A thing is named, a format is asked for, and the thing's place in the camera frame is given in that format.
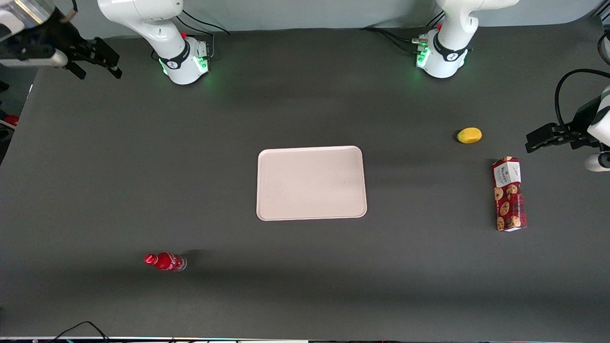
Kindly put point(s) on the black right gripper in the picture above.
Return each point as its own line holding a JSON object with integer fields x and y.
{"x": 65, "y": 38}

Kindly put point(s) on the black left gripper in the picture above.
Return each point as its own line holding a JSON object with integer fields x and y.
{"x": 582, "y": 120}

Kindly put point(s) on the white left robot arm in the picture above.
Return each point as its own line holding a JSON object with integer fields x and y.
{"x": 452, "y": 28}

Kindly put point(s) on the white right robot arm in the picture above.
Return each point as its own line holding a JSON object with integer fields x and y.
{"x": 162, "y": 24}

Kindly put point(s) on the red coke bottle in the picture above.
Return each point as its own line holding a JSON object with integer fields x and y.
{"x": 166, "y": 261}

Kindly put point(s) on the white rectangular plastic tray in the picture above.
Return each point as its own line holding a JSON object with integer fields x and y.
{"x": 312, "y": 183}

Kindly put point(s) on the red tartan cookie box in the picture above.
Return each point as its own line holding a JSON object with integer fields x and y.
{"x": 510, "y": 200}

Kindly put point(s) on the yellow lemon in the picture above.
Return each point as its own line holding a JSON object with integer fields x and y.
{"x": 469, "y": 135}

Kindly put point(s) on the red object beside table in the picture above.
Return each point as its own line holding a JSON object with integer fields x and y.
{"x": 9, "y": 120}

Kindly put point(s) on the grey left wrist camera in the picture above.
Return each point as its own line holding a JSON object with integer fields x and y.
{"x": 596, "y": 162}

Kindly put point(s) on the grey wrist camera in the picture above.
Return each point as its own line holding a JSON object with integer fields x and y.
{"x": 33, "y": 58}
{"x": 596, "y": 162}

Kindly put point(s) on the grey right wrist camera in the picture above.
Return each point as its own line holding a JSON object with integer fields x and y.
{"x": 33, "y": 58}

